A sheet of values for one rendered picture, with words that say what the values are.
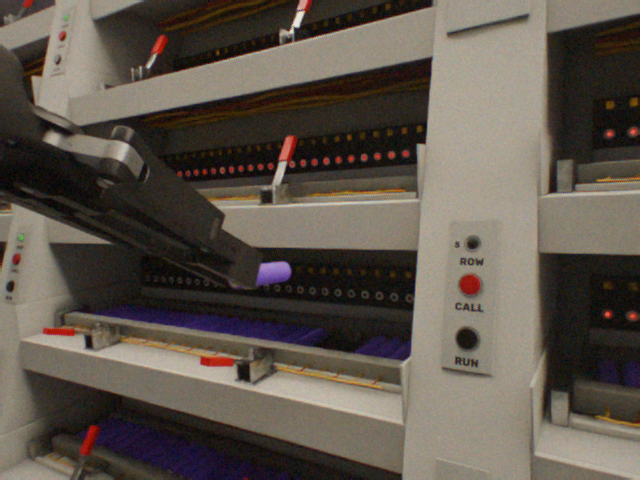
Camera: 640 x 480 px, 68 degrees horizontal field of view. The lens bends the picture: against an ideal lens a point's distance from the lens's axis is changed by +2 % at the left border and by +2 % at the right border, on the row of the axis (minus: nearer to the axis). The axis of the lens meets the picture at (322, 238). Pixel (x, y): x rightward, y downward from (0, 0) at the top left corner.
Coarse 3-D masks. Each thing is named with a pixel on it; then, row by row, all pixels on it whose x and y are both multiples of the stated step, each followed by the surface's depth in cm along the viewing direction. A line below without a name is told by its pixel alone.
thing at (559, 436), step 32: (608, 288) 47; (608, 320) 48; (544, 352) 39; (608, 352) 46; (544, 384) 39; (576, 384) 39; (608, 384) 39; (544, 416) 39; (576, 416) 39; (608, 416) 38; (544, 448) 34; (576, 448) 34; (608, 448) 34
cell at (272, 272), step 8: (264, 264) 39; (272, 264) 40; (280, 264) 41; (264, 272) 38; (272, 272) 39; (280, 272) 40; (288, 272) 41; (264, 280) 38; (272, 280) 39; (280, 280) 41
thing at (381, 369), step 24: (144, 336) 64; (168, 336) 61; (192, 336) 59; (216, 336) 57; (240, 336) 57; (288, 360) 51; (312, 360) 50; (336, 360) 48; (360, 360) 47; (384, 360) 46; (360, 384) 45
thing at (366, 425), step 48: (96, 288) 80; (144, 288) 84; (48, 336) 70; (96, 384) 61; (144, 384) 56; (192, 384) 52; (240, 384) 49; (288, 384) 48; (336, 384) 47; (288, 432) 45; (336, 432) 42; (384, 432) 40
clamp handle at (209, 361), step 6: (252, 354) 49; (204, 360) 44; (210, 360) 44; (216, 360) 44; (222, 360) 45; (228, 360) 46; (234, 360) 47; (240, 360) 48; (246, 360) 48; (252, 360) 49; (210, 366) 44; (216, 366) 44; (222, 366) 45; (228, 366) 46
